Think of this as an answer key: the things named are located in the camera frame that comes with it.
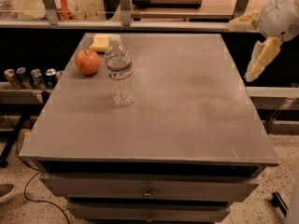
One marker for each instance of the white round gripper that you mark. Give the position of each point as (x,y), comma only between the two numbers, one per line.
(277,19)

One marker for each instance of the red apple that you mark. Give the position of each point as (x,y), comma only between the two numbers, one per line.
(87,62)

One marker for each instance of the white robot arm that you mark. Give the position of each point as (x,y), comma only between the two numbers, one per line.
(282,72)

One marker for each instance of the grey drawer cabinet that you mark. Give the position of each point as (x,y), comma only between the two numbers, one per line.
(191,116)

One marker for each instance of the clear plastic water bottle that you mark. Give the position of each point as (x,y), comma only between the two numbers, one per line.
(120,69)

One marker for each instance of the yellow sponge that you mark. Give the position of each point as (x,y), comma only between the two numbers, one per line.
(100,42)

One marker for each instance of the black bar on floor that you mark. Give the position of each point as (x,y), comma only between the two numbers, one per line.
(278,202)

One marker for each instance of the orange white bag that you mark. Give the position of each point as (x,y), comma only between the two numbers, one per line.
(69,10)

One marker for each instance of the red drink can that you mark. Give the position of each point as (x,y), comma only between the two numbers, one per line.
(59,74)

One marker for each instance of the dark drink can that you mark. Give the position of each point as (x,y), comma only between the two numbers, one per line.
(51,77)

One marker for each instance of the green drink can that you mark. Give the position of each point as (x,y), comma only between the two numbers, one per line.
(38,79)

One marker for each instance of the upper grey drawer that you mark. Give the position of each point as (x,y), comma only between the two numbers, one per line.
(202,189)

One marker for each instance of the grey drawer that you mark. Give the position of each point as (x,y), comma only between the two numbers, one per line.
(202,189)
(148,212)

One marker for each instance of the lower grey drawer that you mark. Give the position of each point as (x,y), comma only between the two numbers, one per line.
(148,212)

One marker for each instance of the black table leg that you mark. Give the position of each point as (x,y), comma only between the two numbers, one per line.
(12,136)

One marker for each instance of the orange drink can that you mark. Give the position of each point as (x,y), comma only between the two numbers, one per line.
(12,79)

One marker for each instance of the shoe tip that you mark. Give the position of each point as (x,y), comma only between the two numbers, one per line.
(6,191)

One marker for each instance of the right metal bracket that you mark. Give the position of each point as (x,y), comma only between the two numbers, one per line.
(240,8)

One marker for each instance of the metal bracket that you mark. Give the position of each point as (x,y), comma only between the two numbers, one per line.
(240,8)
(51,12)
(125,12)

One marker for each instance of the middle metal bracket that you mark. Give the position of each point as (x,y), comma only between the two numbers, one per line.
(125,12)

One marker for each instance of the left metal bracket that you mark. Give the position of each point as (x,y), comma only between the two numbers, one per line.
(51,12)

